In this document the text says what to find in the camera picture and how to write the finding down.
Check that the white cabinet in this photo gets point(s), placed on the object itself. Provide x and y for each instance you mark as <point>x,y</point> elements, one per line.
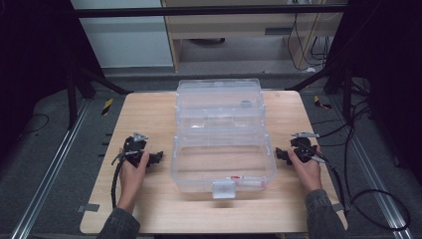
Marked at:
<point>129,43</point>

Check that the dark curtain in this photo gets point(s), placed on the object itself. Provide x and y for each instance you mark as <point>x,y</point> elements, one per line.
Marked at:
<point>391,73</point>
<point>33,66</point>

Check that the grey tape piece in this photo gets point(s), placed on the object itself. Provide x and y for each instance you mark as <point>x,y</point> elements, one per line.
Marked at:
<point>338,207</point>
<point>88,207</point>

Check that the clear plastic storage box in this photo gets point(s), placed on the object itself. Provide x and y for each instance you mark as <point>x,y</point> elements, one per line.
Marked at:
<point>223,159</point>

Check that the yellow and black tape strip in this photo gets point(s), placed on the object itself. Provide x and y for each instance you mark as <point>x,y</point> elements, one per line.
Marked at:
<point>107,106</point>
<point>320,103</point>

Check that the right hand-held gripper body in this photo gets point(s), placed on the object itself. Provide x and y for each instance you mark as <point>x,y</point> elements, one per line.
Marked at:
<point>303,148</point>

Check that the person's left hand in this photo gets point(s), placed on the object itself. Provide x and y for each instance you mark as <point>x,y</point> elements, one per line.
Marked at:
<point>132,179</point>

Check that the aluminium floor rail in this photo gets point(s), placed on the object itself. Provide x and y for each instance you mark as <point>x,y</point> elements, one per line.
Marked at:
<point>49,169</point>
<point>375,172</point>

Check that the light wooden shelf unit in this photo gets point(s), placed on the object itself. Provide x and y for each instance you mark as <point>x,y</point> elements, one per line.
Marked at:
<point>232,30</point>

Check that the white and red slim object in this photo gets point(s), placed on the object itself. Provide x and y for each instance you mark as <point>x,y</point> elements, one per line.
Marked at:
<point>247,181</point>

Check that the black metal stand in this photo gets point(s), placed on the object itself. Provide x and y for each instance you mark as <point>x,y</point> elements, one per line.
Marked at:
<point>346,93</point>
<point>72,96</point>

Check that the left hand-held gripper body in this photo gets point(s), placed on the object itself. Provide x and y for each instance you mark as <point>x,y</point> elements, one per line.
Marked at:
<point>134,146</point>

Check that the person's right hand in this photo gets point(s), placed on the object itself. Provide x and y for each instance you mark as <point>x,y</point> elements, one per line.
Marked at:
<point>307,174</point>

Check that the black horizontal bar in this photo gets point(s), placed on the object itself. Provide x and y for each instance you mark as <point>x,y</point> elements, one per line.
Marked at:
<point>199,12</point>

